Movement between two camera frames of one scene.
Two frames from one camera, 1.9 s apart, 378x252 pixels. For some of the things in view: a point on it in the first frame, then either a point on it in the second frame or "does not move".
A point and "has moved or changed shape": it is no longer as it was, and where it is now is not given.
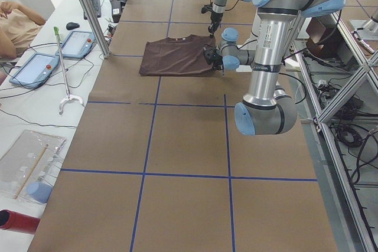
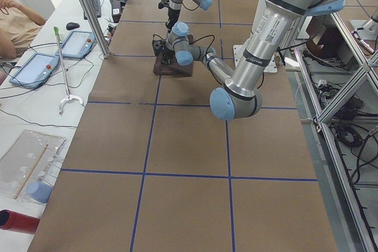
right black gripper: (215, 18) -> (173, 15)
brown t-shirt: (176, 56) has moved or changed shape
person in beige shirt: (18, 29) does not move
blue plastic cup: (40, 192) does not move
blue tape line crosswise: (227, 139) does not move
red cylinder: (15, 221) does not move
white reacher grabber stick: (68, 97) does not move
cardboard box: (324, 39) does not move
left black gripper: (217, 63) -> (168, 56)
